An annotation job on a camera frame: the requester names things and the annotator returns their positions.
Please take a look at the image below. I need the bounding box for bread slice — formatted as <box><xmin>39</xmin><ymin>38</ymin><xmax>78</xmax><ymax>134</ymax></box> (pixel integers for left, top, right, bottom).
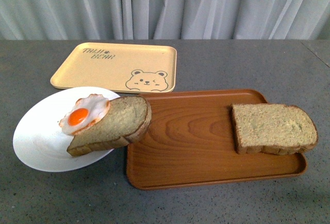
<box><xmin>67</xmin><ymin>95</ymin><xmax>152</xmax><ymax>157</ymax></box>
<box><xmin>232</xmin><ymin>103</ymin><xmax>318</xmax><ymax>155</ymax></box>

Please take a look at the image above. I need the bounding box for white round plate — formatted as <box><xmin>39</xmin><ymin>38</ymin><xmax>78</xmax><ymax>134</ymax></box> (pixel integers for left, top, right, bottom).
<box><xmin>13</xmin><ymin>87</ymin><xmax>119</xmax><ymax>172</ymax></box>

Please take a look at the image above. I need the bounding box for brown wood-grain tray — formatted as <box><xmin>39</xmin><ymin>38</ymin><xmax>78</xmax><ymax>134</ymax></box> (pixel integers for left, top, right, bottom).
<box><xmin>126</xmin><ymin>89</ymin><xmax>307</xmax><ymax>190</ymax></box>

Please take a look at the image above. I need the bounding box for yellow bear tray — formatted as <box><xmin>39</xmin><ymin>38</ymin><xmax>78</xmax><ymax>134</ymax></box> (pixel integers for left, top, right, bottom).
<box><xmin>50</xmin><ymin>42</ymin><xmax>177</xmax><ymax>93</ymax></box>

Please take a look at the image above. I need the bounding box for toy fried egg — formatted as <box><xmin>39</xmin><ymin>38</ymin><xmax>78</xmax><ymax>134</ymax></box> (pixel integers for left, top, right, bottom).
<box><xmin>59</xmin><ymin>94</ymin><xmax>110</xmax><ymax>136</ymax></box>

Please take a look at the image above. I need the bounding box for grey pleated curtain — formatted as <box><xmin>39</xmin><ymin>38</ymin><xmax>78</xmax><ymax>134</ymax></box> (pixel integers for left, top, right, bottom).
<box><xmin>1</xmin><ymin>0</ymin><xmax>329</xmax><ymax>40</ymax></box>

